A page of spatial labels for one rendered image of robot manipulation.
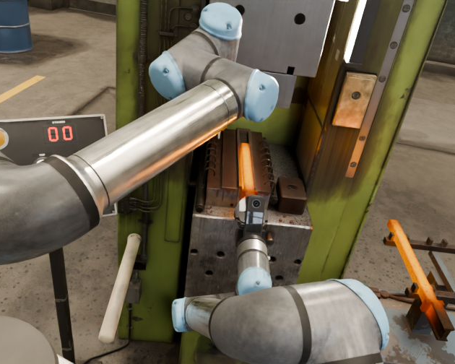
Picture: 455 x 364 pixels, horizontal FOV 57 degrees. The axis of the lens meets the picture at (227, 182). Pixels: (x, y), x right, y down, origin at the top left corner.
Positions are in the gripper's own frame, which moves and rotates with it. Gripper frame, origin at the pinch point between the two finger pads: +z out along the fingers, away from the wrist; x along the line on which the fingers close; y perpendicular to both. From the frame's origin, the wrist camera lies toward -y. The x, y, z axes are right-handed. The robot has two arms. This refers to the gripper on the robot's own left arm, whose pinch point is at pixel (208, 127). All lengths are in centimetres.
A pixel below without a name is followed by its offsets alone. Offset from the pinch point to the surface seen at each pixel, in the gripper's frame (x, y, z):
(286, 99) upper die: 20.3, -14.1, 1.8
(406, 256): 60, 19, 24
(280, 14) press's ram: 14.4, -23.8, -17.2
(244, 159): 13.5, -14.3, 33.6
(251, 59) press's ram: 9.2, -18.4, -6.6
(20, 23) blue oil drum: -226, -323, 268
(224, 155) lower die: 7.1, -18.0, 38.2
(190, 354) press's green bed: 3, 40, 96
